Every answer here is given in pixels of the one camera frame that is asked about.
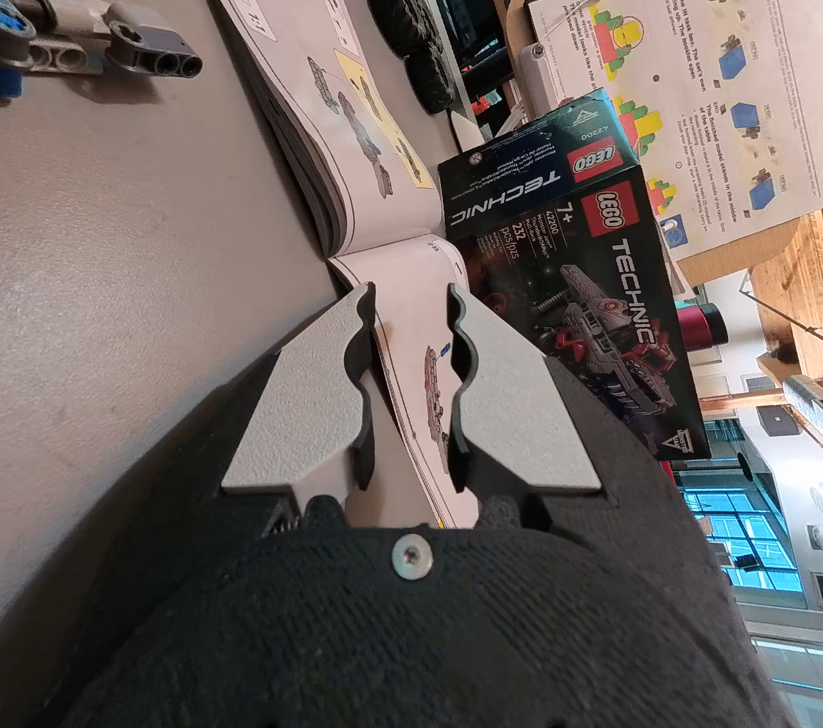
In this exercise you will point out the orange plastic item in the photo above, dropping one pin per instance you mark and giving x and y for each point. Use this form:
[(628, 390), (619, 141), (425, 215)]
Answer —
[(492, 103)]

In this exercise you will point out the dark toy set box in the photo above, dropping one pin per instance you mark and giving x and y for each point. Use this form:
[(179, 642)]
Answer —
[(514, 207)]

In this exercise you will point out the dark shelf rack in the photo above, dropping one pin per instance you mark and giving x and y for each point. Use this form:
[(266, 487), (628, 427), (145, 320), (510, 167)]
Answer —
[(463, 2)]

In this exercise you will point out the white plastic piece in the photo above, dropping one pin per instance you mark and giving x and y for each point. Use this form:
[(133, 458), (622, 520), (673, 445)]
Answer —
[(466, 133)]

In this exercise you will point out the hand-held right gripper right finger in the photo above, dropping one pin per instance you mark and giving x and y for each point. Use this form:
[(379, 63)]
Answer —
[(527, 419)]

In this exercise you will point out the silver foil duct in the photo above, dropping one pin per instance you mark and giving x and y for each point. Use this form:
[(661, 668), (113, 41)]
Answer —
[(807, 403)]

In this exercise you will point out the red tumbler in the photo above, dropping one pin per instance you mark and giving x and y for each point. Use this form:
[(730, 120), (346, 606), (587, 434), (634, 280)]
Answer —
[(697, 326)]

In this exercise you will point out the instruction booklet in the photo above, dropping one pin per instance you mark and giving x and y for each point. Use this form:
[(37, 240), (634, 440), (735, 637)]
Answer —
[(289, 34)]

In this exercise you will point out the grey brick assembly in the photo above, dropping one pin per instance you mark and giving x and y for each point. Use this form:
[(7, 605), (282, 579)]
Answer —
[(151, 43)]

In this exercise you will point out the grey desk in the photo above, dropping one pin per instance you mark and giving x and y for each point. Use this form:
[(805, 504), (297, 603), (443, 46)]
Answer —
[(128, 291)]

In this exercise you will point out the white plastic mount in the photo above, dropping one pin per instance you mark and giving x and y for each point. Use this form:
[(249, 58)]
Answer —
[(540, 79)]

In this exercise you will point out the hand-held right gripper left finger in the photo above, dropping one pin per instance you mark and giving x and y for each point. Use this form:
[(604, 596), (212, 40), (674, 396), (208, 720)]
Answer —
[(296, 419)]

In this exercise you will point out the wooden backing board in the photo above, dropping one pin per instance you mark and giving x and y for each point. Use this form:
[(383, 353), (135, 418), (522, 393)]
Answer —
[(759, 252)]

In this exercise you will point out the black square box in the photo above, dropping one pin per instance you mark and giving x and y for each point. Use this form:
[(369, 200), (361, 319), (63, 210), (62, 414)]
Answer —
[(778, 419)]

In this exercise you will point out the large paned window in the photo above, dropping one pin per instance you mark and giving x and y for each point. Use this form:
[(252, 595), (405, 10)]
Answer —
[(739, 535)]

